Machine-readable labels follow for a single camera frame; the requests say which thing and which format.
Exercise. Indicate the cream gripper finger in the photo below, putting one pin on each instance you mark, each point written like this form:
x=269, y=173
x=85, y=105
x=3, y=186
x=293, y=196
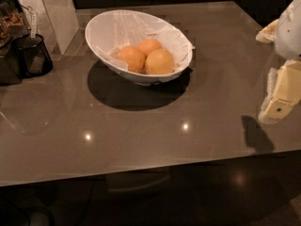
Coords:
x=283, y=92
x=267, y=34

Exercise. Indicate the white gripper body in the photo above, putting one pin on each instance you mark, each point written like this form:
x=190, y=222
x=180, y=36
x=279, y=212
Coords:
x=289, y=35

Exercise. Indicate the orange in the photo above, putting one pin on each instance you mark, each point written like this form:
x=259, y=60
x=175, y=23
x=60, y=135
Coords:
x=134, y=58
x=159, y=62
x=149, y=45

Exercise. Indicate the white oval bowl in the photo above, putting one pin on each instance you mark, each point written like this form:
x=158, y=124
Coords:
x=103, y=32

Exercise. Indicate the white paper liner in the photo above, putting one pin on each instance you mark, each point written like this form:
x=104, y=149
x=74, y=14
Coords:
x=175, y=41

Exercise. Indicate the white panel board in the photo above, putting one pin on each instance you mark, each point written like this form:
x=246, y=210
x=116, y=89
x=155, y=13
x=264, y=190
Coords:
x=57, y=23

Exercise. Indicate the white tag in cup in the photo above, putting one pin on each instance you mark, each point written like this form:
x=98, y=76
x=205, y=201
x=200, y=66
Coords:
x=32, y=19

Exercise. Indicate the black mesh cup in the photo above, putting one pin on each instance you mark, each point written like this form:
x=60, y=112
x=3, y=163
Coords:
x=33, y=55

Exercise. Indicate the dark container with snacks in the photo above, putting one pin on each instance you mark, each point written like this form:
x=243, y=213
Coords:
x=11, y=26

